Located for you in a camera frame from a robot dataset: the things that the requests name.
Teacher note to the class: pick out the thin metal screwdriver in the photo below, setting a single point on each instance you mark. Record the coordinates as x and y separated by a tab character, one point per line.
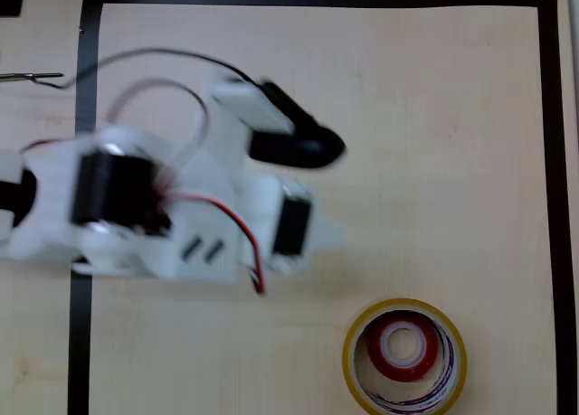
45	75

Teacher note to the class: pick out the large yellow tape roll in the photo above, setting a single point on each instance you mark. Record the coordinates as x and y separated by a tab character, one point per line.
347	361

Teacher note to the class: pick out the small red tape roll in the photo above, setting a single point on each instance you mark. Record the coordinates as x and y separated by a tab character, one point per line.
407	373

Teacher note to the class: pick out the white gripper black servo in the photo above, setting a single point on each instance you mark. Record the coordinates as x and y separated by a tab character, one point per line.
293	227

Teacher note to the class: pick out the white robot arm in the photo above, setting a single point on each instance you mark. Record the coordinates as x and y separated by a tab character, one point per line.
45	234

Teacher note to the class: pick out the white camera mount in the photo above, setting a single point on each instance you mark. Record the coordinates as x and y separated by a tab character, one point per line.
244	103

